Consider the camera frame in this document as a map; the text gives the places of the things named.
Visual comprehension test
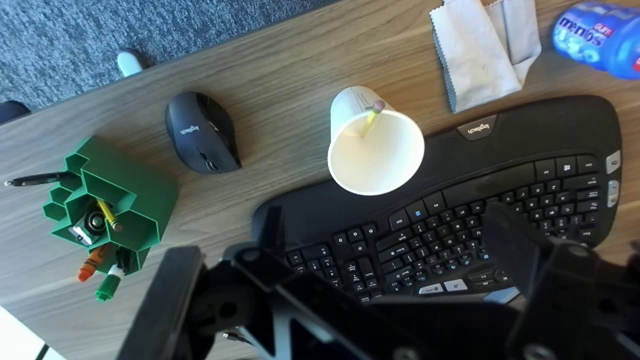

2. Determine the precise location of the silver tipped item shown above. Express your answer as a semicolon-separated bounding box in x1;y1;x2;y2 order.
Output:
66;221;95;246

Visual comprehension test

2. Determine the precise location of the green honeycomb pen holder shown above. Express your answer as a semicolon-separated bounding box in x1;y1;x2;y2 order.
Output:
42;135;179;275

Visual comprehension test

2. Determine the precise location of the blue gum container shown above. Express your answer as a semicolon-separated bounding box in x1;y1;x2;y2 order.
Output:
549;0;640;84

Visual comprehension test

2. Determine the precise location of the green capped marker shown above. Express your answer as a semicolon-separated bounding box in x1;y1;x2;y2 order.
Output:
94;262;126;303

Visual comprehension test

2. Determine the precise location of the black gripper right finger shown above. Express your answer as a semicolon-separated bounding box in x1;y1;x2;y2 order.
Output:
480;199;595;360

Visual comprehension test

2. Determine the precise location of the black round capped item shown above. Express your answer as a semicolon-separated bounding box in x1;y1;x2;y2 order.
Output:
81;208;109;236

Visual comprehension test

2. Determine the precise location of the white desk foot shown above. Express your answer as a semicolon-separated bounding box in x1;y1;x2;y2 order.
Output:
115;49;145;79

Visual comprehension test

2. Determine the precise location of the dark grey computer mouse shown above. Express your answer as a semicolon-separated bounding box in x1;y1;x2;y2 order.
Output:
163;90;243;178

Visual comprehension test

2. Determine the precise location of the large white paper packet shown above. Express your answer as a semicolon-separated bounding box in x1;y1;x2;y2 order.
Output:
428;0;524;113

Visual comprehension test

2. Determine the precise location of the black pen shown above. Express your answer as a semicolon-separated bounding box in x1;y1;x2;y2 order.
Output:
2;170;72;189

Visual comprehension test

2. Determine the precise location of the long yellow pencil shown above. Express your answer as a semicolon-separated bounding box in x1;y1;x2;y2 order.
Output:
357;97;387;140

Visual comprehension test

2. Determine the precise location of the small white paper packet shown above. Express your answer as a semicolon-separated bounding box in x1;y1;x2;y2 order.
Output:
488;0;544;86

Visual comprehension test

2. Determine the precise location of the black computer keyboard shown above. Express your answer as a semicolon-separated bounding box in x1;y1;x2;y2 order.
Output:
251;93;626;306

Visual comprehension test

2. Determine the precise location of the dark desk edge bracket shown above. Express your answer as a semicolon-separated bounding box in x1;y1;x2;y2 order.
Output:
0;97;31;128

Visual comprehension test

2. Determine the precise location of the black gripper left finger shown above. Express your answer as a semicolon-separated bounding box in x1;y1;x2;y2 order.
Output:
118;243;257;360

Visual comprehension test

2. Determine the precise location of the white paper cup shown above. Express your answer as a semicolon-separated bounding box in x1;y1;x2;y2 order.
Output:
325;84;428;197

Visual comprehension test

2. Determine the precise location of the short yellow pencil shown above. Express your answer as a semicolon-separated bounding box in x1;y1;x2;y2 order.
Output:
95;197;120;231

